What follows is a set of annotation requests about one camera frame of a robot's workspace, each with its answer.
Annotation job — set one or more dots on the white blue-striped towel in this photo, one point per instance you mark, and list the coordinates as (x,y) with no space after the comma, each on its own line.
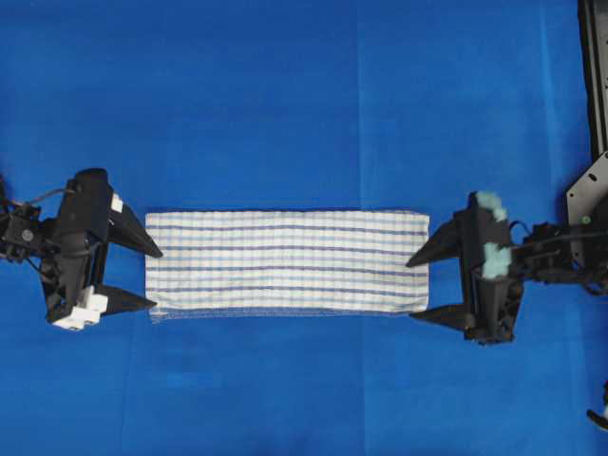
(286,263)

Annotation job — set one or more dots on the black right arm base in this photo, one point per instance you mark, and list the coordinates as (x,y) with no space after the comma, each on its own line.
(586,202)

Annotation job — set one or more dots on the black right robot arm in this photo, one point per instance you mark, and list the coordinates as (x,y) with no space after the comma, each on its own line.
(545,256)

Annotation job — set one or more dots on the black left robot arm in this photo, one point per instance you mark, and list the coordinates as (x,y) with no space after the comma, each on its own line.
(24,235)

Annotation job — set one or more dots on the blue table cloth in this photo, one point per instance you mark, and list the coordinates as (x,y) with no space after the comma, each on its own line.
(298,105)

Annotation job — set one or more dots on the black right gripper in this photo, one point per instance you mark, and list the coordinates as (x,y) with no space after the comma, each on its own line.
(480,235)

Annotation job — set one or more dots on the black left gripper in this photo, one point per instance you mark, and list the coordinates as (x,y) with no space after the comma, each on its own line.
(90,217)

